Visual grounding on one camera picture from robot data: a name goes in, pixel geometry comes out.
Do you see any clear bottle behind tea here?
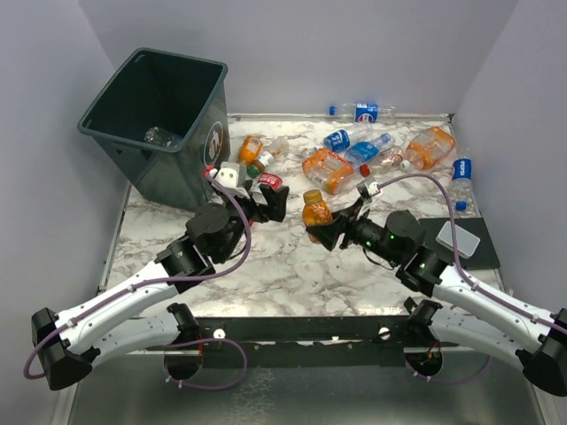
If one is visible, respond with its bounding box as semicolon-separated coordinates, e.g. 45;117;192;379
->
266;136;289;157

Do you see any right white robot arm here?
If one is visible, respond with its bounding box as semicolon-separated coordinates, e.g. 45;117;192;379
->
307;200;566;397

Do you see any Pepsi bottle right edge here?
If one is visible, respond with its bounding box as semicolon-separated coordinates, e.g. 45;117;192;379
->
450;157;473;212

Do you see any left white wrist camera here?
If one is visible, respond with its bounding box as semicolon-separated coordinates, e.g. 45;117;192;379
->
204;161;248;197

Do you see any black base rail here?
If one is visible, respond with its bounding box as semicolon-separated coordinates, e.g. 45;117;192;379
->
198;315;434;368

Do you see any light blue label bottle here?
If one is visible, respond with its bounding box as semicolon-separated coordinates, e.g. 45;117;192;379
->
344;133;392;169

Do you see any crushed clear bottle white cap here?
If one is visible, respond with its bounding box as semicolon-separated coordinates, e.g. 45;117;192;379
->
144;127;183;148

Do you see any small orange juice bottle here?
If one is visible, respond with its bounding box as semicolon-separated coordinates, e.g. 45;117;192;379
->
302;189;333;227

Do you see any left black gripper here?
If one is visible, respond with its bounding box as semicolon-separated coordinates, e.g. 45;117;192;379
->
218;181;289;263

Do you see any green cap tea bottle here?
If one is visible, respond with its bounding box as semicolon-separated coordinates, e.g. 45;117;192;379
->
247;151;276;179

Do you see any large orange bottle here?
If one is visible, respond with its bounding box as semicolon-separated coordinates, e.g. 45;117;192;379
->
302;148;354;195
400;127;455;172

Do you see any clear bottle red print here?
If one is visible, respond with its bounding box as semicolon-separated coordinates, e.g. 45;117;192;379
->
359;146;404;177

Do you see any Pepsi bottle at back wall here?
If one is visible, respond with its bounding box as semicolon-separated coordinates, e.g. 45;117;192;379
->
329;103;396;122

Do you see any blue label water bottle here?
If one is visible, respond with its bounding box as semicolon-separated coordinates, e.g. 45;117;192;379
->
322;123;373;153

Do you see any grey rectangular box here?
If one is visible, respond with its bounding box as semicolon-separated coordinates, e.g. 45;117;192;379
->
435;220;480;259

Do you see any red label water bottle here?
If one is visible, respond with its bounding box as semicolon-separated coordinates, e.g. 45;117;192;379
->
252;173;283;193

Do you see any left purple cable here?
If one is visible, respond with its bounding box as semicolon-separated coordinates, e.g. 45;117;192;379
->
23;170;252;390

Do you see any dark green plastic bin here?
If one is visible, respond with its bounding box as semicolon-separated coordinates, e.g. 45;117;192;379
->
77;48;231;212

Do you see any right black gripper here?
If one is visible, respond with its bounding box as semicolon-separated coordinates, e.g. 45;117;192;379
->
307;197;402;266

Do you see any orange juice bottle left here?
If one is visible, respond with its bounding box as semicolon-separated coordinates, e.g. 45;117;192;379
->
237;135;263;166

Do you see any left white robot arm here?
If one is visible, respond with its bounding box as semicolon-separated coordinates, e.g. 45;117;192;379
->
24;183;290;390

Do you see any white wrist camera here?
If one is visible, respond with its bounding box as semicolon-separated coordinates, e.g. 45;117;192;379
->
204;161;248;197
356;177;381;213

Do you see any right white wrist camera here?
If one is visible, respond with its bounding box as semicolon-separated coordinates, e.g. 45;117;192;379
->
356;177;381;213

